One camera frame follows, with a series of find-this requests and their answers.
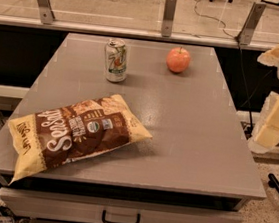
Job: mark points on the left metal railing bracket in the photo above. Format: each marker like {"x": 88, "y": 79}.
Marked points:
{"x": 45, "y": 12}

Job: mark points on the grey drawer with black handle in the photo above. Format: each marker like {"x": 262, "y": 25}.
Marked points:
{"x": 87, "y": 209}

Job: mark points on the middle metal railing bracket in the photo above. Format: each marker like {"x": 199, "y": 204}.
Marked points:
{"x": 168, "y": 18}

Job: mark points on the red apple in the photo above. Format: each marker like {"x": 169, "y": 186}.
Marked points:
{"x": 178, "y": 60}

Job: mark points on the right metal railing bracket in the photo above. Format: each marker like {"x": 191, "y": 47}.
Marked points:
{"x": 246, "y": 34}

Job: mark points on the yellow brown chip bag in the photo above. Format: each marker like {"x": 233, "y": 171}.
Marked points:
{"x": 52, "y": 138}

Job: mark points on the silver green soda can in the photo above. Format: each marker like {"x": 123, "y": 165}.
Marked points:
{"x": 115, "y": 60}

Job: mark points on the metal railing bracket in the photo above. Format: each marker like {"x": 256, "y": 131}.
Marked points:
{"x": 45, "y": 12}
{"x": 246, "y": 34}
{"x": 168, "y": 18}

